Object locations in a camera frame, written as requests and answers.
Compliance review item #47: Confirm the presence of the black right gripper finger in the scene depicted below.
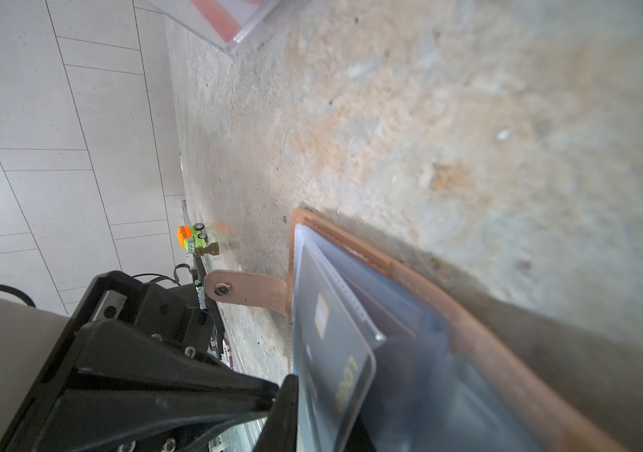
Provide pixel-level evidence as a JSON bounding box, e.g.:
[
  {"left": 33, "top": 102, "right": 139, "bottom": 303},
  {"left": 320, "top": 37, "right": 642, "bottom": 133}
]
[{"left": 253, "top": 374, "right": 299, "bottom": 452}]

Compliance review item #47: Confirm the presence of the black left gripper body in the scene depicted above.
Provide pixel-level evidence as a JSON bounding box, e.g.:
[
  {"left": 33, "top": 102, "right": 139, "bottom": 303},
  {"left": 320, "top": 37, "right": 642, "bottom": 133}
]
[{"left": 0, "top": 271, "right": 223, "bottom": 451}]

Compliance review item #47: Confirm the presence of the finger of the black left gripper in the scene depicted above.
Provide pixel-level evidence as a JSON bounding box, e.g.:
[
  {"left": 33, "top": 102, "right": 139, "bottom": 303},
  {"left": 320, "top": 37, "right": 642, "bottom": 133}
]
[{"left": 29, "top": 320, "right": 279, "bottom": 451}]

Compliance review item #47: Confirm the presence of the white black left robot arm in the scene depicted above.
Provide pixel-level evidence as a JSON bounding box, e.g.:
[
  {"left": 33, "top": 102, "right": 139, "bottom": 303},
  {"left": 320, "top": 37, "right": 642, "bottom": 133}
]
[{"left": 0, "top": 271, "right": 299, "bottom": 451}]

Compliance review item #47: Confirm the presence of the orange green toy car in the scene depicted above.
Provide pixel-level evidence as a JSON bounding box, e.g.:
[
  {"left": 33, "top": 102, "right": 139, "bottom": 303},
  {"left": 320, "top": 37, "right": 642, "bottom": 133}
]
[{"left": 176, "top": 223, "right": 220, "bottom": 257}]

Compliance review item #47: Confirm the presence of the clear plastic package box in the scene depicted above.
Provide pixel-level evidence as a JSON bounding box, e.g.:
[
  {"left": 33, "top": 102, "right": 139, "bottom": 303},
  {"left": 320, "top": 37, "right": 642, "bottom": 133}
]
[{"left": 150, "top": 0, "right": 282, "bottom": 57}]

